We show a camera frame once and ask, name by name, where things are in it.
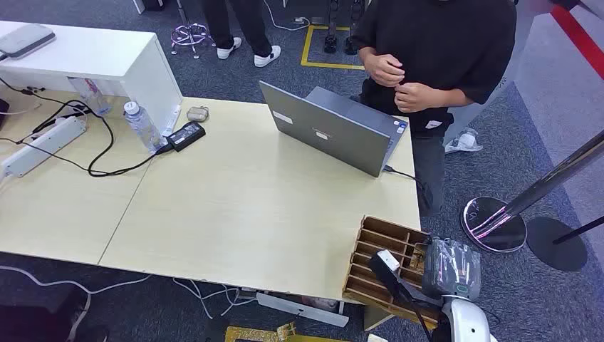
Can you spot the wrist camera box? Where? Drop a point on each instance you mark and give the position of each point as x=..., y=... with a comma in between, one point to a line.
x=388, y=266

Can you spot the black stanchion with round base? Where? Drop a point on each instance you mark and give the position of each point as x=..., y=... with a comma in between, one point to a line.
x=554, y=245

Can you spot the grey open laptop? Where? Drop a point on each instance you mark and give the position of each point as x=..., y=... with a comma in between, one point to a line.
x=330, y=132

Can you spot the person's right hand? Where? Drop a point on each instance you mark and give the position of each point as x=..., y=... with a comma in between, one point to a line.
x=384, y=71

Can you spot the wooden slotted card organizer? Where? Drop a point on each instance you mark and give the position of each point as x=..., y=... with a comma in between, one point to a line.
x=377, y=245

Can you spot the chrome stanchion with round base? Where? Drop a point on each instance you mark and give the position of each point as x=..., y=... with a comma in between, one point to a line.
x=500, y=222

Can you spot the black object on floor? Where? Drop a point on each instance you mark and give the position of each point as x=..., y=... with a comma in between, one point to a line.
x=37, y=321

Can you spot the grey earbuds case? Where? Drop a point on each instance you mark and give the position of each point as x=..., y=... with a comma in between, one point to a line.
x=197, y=114

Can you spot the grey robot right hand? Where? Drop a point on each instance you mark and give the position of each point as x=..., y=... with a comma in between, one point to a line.
x=450, y=271

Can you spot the yellow cardboard piece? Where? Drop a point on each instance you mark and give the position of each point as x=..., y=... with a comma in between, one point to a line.
x=255, y=334

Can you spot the clear plastic bottle with label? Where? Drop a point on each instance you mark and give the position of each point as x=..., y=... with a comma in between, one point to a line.
x=92, y=96

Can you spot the black power adapter brick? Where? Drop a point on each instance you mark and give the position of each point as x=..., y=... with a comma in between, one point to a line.
x=186, y=136

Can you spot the black robot leg stand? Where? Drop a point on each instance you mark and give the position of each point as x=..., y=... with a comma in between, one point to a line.
x=352, y=28
x=330, y=28

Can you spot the white desk shelf riser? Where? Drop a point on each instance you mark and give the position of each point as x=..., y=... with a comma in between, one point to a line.
x=94, y=59

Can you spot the person with white shoes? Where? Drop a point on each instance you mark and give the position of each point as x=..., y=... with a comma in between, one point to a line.
x=247, y=23

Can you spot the white crumpled plastic bag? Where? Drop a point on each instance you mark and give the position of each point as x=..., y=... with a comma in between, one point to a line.
x=465, y=140

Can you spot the clear bottle with white cap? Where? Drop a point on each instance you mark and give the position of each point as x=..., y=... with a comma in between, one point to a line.
x=141, y=126

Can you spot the white metal bar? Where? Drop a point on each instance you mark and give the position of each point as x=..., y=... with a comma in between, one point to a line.
x=302, y=310

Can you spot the grey flat device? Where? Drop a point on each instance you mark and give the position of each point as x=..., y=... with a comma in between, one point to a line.
x=26, y=40

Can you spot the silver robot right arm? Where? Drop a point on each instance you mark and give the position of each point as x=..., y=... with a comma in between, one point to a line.
x=465, y=321

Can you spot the person's hand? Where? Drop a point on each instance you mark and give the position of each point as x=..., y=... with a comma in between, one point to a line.
x=413, y=96
x=384, y=71

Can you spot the white power strip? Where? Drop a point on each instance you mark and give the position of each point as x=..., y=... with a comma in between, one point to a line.
x=42, y=147

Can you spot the red barrier belt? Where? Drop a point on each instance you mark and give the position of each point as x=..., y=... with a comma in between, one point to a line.
x=578, y=37

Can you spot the chrome stool base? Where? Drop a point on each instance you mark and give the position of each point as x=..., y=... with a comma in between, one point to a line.
x=190, y=35

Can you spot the person's left hand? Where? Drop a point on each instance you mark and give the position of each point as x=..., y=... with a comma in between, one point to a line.
x=413, y=96

